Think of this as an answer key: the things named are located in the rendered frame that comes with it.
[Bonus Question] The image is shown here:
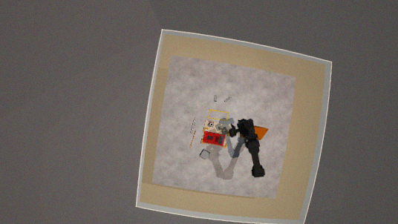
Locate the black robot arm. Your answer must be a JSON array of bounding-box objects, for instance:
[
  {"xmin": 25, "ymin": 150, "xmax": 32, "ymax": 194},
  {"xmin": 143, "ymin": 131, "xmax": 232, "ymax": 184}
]
[{"xmin": 237, "ymin": 119, "xmax": 265, "ymax": 177}]

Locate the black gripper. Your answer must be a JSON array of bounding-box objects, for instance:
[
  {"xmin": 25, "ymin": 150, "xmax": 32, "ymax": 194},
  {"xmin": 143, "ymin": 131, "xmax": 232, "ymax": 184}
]
[{"xmin": 229, "ymin": 119, "xmax": 253, "ymax": 138}]

